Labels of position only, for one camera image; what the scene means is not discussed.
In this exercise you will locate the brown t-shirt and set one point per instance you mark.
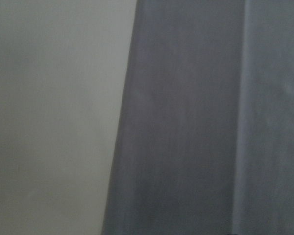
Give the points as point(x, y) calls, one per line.
point(205, 143)

